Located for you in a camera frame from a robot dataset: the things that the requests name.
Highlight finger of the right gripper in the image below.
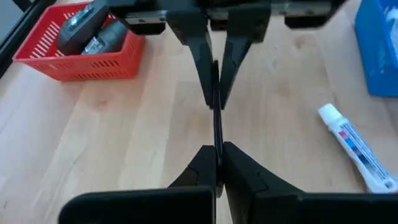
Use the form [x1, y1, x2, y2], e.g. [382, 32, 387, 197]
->
[167, 9, 214, 108]
[219, 6, 272, 110]

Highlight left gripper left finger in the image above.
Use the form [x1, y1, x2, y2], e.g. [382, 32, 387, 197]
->
[58, 144, 217, 224]

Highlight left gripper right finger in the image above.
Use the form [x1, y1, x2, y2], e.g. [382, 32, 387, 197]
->
[223, 142, 398, 224]

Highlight white toothpaste tube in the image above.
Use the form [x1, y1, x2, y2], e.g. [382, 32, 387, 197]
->
[317, 103, 398, 194]

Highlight charcoal toiletry bottle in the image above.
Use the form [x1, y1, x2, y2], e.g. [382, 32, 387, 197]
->
[57, 2, 109, 56]

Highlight red plastic basket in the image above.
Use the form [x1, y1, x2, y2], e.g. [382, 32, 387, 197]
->
[12, 2, 146, 82]

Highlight blue plastic basket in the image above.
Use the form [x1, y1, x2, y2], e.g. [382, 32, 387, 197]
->
[354, 0, 398, 97]

